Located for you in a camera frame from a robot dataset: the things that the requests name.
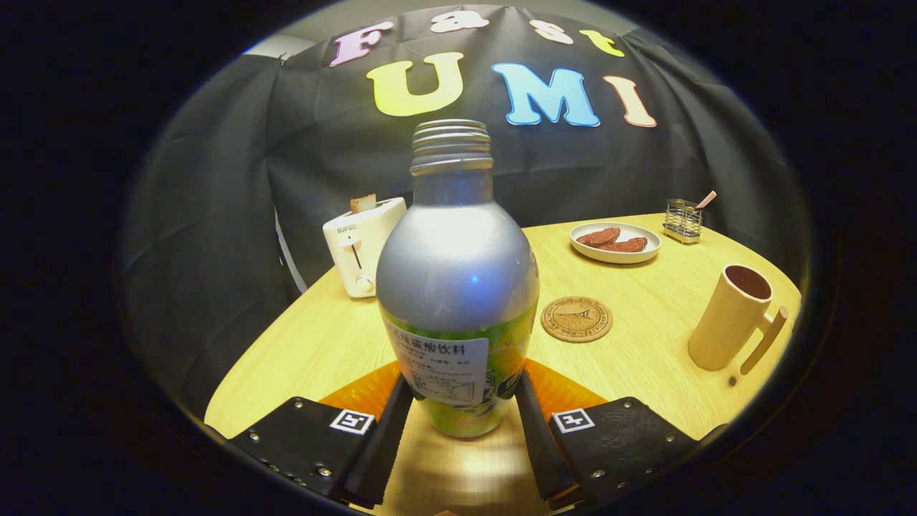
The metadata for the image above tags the round cork coaster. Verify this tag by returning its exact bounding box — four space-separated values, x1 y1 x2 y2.
540 296 614 343

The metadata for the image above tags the white round plate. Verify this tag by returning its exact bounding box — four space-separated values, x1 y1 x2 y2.
570 221 661 264

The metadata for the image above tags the wooden table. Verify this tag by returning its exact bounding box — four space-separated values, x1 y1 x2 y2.
204 213 803 516

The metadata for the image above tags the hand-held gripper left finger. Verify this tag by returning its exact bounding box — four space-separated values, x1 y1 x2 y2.
229 360 416 510

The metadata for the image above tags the beige cup with wooden handle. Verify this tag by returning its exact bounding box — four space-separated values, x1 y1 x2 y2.
688 264 789 376

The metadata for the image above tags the black backdrop cloth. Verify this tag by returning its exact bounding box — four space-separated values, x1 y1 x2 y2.
118 4 814 420

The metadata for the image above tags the silver green juice bottle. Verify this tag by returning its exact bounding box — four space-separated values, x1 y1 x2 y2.
375 119 540 439

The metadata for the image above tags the wire utensil holder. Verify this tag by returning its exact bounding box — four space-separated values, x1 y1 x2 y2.
663 199 704 245

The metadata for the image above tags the white toaster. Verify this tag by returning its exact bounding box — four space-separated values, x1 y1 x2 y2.
322 197 408 299

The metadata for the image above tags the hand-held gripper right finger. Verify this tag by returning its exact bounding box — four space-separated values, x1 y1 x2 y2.
514 358 703 511

